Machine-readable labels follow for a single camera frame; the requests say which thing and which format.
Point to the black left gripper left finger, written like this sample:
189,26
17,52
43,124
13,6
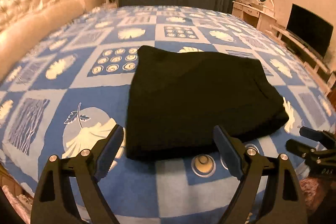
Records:
62,179

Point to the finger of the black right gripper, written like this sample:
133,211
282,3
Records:
327,139
301,150

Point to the black studded pants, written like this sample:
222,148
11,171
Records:
177,99

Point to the pink floral patterned trousers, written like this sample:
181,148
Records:
314,191

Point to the white tv stand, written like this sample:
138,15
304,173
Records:
311,60

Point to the black flat screen television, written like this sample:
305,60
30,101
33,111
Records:
310,28

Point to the blue patterned bed sheet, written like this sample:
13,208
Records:
73,88

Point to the white vanity dressing table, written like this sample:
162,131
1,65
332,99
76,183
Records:
258,16

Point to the cream tufted leather headboard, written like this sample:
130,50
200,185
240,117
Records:
25,22

